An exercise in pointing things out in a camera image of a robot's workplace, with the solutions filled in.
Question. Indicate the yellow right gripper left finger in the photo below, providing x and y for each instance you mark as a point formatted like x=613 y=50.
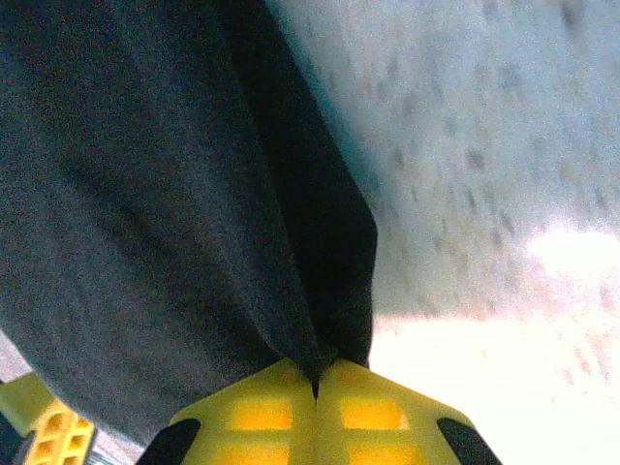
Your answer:
x=261 y=426

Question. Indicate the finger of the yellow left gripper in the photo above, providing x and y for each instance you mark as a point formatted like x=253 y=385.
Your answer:
x=58 y=436

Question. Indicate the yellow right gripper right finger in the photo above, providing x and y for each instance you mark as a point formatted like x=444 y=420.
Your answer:
x=382 y=426

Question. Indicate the black t-shirt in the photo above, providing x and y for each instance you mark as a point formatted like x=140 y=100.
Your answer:
x=145 y=194

